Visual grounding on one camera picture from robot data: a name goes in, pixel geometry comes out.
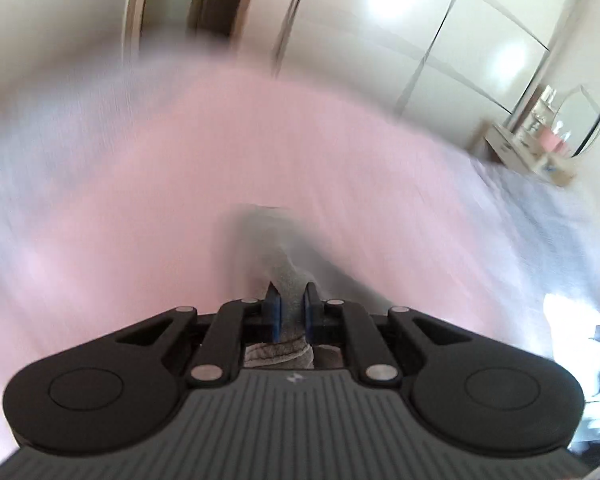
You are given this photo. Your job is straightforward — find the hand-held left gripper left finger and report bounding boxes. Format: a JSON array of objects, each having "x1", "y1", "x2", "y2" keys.
[{"x1": 112, "y1": 282, "x2": 282, "y2": 390}]

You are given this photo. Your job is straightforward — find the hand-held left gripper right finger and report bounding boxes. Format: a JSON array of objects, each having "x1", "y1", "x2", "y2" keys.
[{"x1": 302, "y1": 282, "x2": 481, "y2": 390}]

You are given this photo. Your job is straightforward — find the grey pants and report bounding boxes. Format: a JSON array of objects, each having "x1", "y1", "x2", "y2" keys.
[{"x1": 227, "y1": 203, "x2": 381, "y2": 371}]

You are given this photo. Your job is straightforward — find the pink and grey blanket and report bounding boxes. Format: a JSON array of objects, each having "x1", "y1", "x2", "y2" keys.
[{"x1": 0, "y1": 42, "x2": 600, "y2": 461}]

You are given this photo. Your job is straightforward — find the beige dressing table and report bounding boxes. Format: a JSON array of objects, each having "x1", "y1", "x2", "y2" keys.
[{"x1": 482, "y1": 122, "x2": 578, "y2": 187}]

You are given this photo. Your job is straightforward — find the white wardrobe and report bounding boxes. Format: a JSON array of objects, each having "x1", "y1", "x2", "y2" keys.
[{"x1": 275, "y1": 0, "x2": 581, "y2": 126}]

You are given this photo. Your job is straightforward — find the round mirror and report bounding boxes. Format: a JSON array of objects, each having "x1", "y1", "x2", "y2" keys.
[{"x1": 555, "y1": 85, "x2": 600, "y2": 158}]

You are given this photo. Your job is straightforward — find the brown door frame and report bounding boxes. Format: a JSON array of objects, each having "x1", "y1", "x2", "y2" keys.
[{"x1": 124, "y1": 0, "x2": 157, "y2": 57}]

